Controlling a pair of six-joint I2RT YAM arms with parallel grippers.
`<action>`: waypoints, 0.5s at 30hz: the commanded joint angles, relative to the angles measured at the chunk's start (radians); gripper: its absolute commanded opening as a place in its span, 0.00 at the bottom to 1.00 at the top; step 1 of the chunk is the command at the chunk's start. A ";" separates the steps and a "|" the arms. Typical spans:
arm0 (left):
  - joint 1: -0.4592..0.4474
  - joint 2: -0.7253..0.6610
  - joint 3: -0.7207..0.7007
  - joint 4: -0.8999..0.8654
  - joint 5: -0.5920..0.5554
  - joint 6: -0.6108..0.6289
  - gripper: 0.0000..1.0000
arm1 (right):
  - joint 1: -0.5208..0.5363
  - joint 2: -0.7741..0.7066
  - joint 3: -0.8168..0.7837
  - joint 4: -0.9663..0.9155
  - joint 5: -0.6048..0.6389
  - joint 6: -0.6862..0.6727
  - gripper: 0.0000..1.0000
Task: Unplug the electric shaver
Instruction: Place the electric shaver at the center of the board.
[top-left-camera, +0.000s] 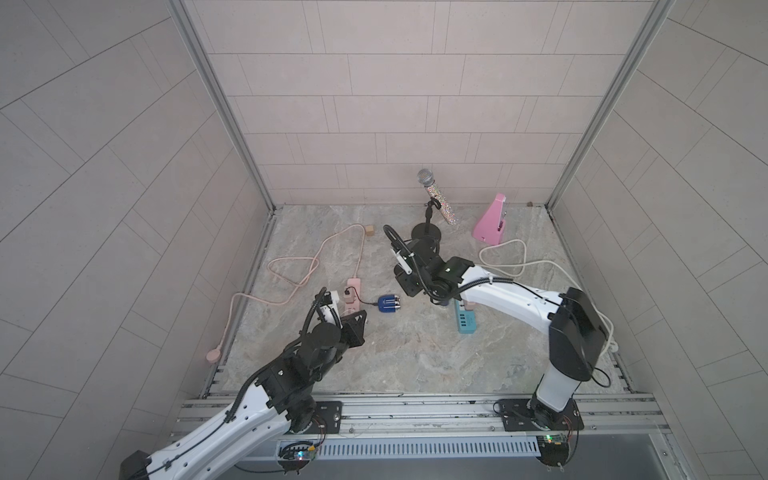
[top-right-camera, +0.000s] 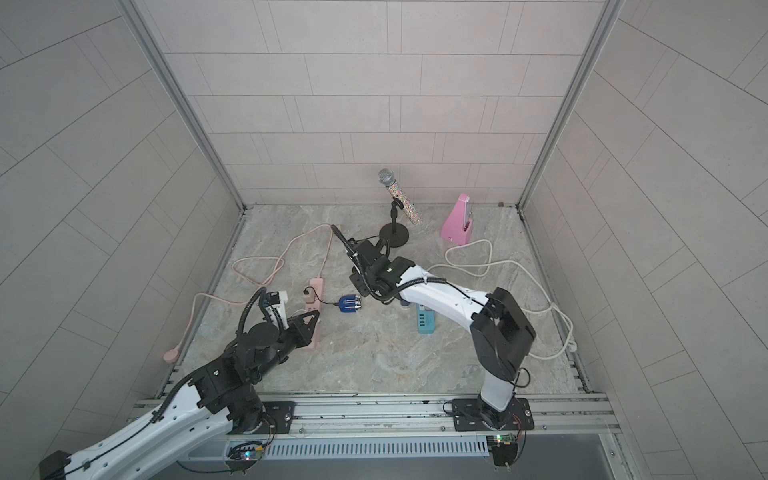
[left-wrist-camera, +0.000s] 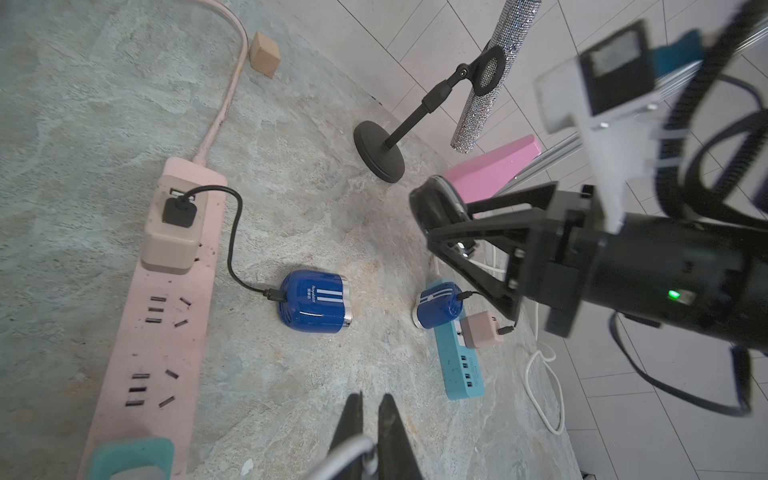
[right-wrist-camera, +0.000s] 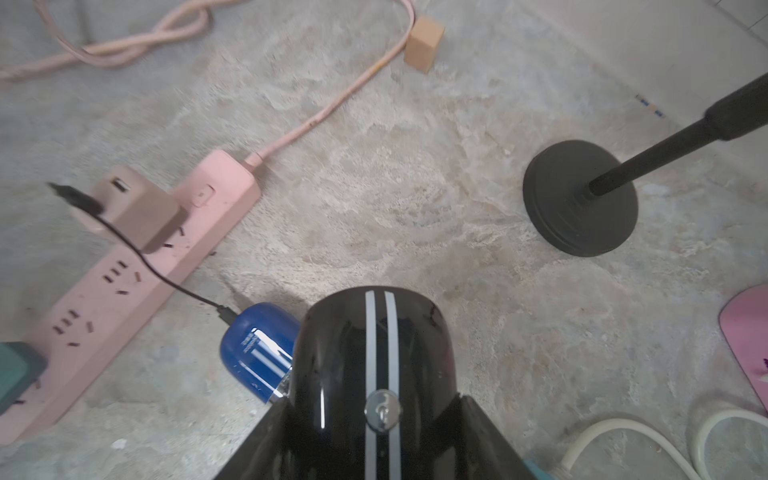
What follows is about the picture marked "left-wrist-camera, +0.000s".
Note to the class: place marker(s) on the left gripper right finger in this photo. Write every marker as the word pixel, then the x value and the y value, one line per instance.
pixel 397 460

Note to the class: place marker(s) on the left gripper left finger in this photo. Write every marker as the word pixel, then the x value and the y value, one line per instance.
pixel 349 425

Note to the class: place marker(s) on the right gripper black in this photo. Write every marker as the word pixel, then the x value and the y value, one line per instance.
pixel 551 247

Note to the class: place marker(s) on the teal power adapter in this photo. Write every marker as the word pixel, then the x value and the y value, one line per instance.
pixel 140 459

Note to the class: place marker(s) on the black electric shaver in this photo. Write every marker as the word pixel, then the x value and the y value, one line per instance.
pixel 437 204

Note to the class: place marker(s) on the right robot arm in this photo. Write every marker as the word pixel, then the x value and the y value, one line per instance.
pixel 648 239

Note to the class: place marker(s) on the small blue electric shaver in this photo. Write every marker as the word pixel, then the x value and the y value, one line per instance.
pixel 439 304

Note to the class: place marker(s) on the pink metronome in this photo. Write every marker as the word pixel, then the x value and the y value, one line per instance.
pixel 482 177

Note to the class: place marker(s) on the pink power adapter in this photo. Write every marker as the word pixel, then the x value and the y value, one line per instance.
pixel 480 330

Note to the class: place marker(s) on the teal power strip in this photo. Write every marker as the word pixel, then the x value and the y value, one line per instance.
pixel 460 366

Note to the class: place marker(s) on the black microphone stand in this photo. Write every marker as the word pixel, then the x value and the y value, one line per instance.
pixel 378 148

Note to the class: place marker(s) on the pink power strip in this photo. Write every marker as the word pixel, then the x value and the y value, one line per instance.
pixel 151 385

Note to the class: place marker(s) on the glitter microphone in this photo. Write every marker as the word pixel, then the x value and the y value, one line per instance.
pixel 514 23

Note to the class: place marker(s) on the beige power adapter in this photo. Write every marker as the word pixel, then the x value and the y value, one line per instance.
pixel 173 230

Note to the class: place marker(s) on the small wooden cube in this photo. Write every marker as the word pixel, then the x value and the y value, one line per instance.
pixel 265 56

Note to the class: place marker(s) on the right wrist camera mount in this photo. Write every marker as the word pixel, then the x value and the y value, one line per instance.
pixel 609 93

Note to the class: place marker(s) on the right corner aluminium post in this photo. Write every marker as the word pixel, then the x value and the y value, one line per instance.
pixel 564 156

